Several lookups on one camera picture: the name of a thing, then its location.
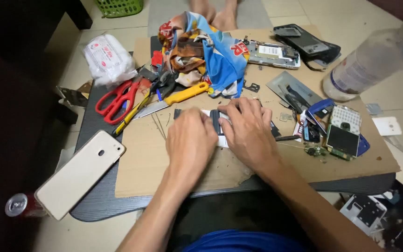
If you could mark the person's right hand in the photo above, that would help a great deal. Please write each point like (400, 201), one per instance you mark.
(248, 136)

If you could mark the person's left hand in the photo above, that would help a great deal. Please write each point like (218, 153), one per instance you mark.
(189, 143)

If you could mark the person's left fingers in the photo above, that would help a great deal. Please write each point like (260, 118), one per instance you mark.
(198, 113)

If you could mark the white and black phone part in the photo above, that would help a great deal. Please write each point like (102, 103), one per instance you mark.
(216, 120)

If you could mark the brown cardboard sheet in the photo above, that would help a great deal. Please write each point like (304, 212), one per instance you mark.
(173, 164)

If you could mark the colourful printed cloth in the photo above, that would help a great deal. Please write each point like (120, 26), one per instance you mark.
(215, 56)

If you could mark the yellow and black utility cutter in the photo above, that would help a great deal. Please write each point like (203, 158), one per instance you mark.
(131, 115)

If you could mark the black screwdriver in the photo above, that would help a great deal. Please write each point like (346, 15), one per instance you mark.
(287, 138)

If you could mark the white opened phone chassis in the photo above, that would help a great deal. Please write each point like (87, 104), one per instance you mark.
(273, 54)

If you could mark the grey metal plate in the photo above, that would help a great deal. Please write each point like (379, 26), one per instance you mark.
(292, 87)

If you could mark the white cotton pad packet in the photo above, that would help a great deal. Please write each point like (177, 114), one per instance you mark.
(108, 59)

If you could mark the small green circuit board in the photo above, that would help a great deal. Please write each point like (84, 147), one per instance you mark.
(316, 151)

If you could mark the blue phone housing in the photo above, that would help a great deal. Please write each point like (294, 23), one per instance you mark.
(322, 105)

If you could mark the shiny metal scrap piece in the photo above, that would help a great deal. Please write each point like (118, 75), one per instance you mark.
(72, 97)

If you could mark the black disassembled phone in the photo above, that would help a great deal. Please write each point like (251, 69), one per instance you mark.
(306, 42)

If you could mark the green plastic basket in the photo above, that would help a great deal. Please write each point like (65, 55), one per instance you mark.
(119, 7)

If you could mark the gold phone back cover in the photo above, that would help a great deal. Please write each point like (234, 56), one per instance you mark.
(79, 173)

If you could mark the person's blue shorts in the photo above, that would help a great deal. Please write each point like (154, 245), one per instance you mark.
(243, 242)

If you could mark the circuit board with dark screen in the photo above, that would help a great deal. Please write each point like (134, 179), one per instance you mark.
(343, 140)

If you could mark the white phone keypad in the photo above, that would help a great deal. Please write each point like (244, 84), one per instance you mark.
(346, 117)

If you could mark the blue plastic phone cover piece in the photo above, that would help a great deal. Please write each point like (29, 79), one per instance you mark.
(363, 145)

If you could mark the clear plastic bottle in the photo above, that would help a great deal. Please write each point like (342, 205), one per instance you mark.
(366, 63)

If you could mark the small clear plastic square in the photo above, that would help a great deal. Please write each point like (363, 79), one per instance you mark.
(374, 109)

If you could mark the white plastic cover piece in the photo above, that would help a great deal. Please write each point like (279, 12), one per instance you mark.
(387, 126)

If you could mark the red drink can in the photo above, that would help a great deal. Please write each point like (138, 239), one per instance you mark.
(21, 205)

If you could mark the small black metal bracket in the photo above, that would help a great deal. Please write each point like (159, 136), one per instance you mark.
(251, 86)

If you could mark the white phone frame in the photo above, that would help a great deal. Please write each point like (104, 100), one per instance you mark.
(362, 211)

